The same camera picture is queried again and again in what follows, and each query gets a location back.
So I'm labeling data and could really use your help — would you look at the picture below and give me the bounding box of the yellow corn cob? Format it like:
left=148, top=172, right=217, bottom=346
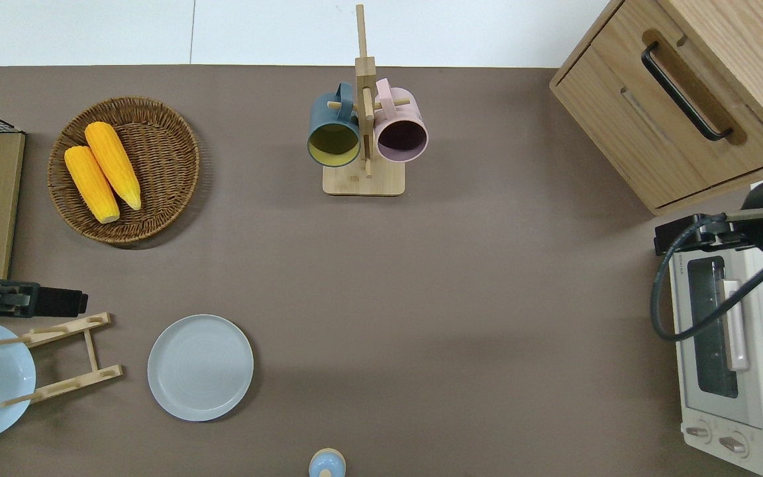
left=64, top=146, right=121, bottom=225
left=84, top=121, right=143, bottom=212

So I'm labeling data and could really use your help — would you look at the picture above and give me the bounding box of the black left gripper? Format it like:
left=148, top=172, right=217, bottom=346
left=0, top=278, right=89, bottom=319

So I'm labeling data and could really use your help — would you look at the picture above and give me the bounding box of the blue dome knob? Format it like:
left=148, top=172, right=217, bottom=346
left=308, top=448, right=347, bottom=477

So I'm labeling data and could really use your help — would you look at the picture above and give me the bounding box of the white toaster oven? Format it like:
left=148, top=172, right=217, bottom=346
left=666, top=174, right=763, bottom=477

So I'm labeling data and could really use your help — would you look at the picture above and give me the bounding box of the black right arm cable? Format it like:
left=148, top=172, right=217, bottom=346
left=650, top=215, right=763, bottom=343

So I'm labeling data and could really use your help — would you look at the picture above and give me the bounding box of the brown table mat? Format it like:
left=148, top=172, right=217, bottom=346
left=0, top=64, right=763, bottom=477

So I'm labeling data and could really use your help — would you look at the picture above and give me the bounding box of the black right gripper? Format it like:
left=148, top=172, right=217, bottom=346
left=654, top=213, right=754, bottom=256

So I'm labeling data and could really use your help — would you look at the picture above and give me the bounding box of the wooden plate rack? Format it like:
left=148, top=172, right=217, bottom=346
left=0, top=312, right=125, bottom=408

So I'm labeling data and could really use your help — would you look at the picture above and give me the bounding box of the wooden mug tree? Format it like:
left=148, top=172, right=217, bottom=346
left=322, top=4, right=413, bottom=197

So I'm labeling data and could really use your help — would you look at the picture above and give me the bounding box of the gray plate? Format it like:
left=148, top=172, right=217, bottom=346
left=147, top=314, right=255, bottom=423

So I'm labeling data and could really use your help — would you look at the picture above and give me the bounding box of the wooden drawer cabinet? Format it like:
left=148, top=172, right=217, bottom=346
left=548, top=0, right=763, bottom=217

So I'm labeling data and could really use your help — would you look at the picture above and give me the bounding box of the dark blue mug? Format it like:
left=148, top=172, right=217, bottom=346
left=307, top=81, right=362, bottom=168

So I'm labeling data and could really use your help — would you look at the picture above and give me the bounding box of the black cabinet handle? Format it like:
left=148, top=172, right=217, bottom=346
left=641, top=41, right=734, bottom=142

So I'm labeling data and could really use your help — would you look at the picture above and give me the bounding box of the brown wicker basket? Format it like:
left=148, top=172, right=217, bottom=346
left=47, top=96, right=201, bottom=245

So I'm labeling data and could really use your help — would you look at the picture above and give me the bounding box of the pink mug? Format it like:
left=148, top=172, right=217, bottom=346
left=373, top=78, right=430, bottom=164

